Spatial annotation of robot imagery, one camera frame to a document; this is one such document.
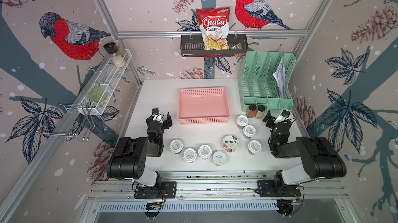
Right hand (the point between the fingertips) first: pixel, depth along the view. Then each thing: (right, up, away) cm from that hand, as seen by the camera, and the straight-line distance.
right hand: (276, 111), depth 90 cm
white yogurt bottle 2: (-17, -11, -3) cm, 21 cm away
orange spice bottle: (-13, 0, +5) cm, 14 cm away
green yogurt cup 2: (-50, -21, -12) cm, 56 cm away
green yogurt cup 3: (-43, -20, -10) cm, 48 cm away
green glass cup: (-93, +11, -21) cm, 96 cm away
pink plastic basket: (-45, +2, +20) cm, 49 cm away
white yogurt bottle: (-20, -6, +1) cm, 21 cm away
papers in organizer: (+2, +22, +1) cm, 22 cm away
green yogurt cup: (-58, -18, -8) cm, 61 cm away
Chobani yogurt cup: (-28, -17, -6) cm, 33 cm away
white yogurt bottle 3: (-16, -18, -8) cm, 25 cm away
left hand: (-68, +1, +1) cm, 68 cm away
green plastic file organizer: (-1, +18, +29) cm, 34 cm away
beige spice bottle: (-8, -1, +4) cm, 9 cm away
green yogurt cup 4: (-35, -23, -12) cm, 43 cm away
